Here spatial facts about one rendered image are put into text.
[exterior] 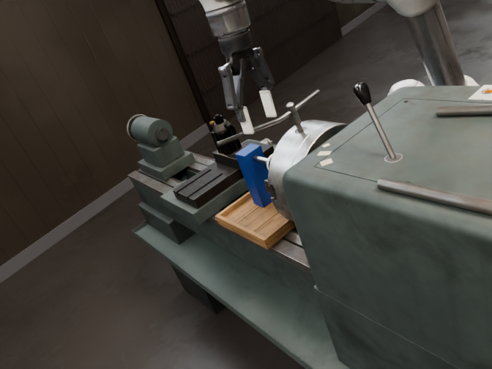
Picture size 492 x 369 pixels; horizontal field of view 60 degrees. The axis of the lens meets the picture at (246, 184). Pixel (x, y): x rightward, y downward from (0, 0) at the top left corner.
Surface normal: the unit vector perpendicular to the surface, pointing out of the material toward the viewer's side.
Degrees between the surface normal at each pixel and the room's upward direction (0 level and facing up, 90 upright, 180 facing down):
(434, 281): 90
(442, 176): 0
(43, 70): 90
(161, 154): 90
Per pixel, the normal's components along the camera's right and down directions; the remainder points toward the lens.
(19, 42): 0.71, 0.11
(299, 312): -0.32, -0.82
